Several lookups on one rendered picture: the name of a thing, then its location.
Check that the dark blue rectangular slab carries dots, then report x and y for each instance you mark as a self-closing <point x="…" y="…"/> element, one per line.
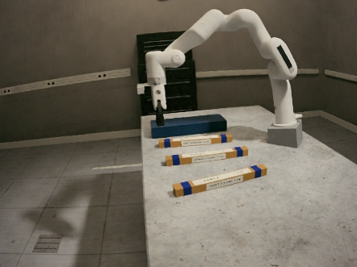
<point x="189" y="125"/>

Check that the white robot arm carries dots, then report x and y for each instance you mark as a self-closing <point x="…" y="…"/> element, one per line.
<point x="204" y="28"/>

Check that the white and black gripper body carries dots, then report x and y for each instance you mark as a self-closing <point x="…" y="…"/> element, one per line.
<point x="158" y="92"/>

